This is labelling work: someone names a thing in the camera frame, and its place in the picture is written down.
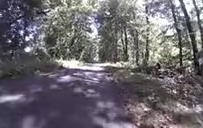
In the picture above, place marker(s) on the wood of green trees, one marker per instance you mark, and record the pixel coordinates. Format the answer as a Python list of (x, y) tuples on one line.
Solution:
[(122, 30)]

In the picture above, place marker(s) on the grey forest path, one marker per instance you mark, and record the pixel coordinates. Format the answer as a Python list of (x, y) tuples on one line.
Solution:
[(72, 96)]

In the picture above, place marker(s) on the leaf-strewn verge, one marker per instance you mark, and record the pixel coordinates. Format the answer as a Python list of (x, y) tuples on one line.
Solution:
[(169, 96)]

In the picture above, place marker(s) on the green undergrowth verge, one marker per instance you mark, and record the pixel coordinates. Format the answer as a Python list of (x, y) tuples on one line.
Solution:
[(19, 68)]

